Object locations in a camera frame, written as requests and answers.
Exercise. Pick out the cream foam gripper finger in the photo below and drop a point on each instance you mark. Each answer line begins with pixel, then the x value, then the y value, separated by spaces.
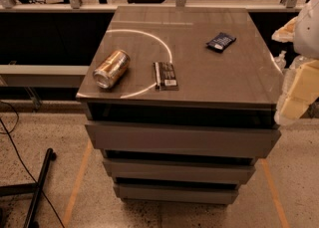
pixel 300 90

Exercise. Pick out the blue rxbar blueberry wrapper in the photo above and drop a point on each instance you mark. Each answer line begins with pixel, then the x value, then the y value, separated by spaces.
pixel 220 42

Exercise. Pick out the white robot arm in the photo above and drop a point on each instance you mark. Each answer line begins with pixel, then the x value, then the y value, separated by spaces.
pixel 303 32

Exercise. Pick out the clear sanitizer bottle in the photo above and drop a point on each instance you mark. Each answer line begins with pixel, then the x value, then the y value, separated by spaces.
pixel 280 60

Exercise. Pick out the grey drawer cabinet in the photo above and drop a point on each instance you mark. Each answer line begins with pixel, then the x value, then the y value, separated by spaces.
pixel 199 143

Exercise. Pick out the black snack bar wrapper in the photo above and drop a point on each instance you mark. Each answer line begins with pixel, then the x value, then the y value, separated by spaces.
pixel 165 76

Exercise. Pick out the gold soda can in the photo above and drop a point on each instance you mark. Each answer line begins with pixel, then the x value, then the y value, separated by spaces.
pixel 111 69

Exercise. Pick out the black floor stand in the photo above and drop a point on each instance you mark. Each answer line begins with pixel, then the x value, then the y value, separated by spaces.
pixel 33 188

